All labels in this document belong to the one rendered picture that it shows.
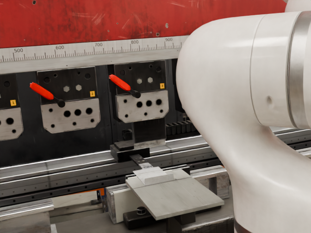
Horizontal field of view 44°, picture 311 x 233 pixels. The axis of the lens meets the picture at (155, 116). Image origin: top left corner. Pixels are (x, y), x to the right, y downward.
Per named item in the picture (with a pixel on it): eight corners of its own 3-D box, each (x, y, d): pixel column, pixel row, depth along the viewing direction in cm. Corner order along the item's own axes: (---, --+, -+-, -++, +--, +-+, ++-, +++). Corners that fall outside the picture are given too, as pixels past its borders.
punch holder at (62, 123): (44, 134, 100) (36, 71, 96) (42, 128, 108) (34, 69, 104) (101, 126, 105) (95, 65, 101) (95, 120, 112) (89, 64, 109)
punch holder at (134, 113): (119, 124, 106) (114, 64, 103) (111, 118, 114) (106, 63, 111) (169, 117, 111) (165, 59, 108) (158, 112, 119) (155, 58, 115)
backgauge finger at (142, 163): (129, 176, 119) (128, 161, 118) (110, 154, 143) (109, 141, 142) (165, 170, 123) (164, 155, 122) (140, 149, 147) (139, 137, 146)
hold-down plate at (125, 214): (128, 230, 108) (127, 220, 108) (123, 222, 113) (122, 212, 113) (221, 208, 118) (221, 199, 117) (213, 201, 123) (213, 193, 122)
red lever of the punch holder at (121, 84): (113, 73, 99) (142, 94, 103) (109, 72, 103) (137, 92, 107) (109, 79, 99) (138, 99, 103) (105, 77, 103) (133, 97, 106)
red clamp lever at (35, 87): (32, 81, 93) (66, 103, 96) (31, 79, 96) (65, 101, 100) (28, 87, 92) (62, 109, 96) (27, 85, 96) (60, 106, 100)
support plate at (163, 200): (156, 220, 89) (155, 216, 88) (125, 182, 113) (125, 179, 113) (224, 204, 94) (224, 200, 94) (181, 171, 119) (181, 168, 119)
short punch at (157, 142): (135, 150, 113) (133, 119, 111) (133, 149, 115) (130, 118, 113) (166, 145, 116) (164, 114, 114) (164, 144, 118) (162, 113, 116)
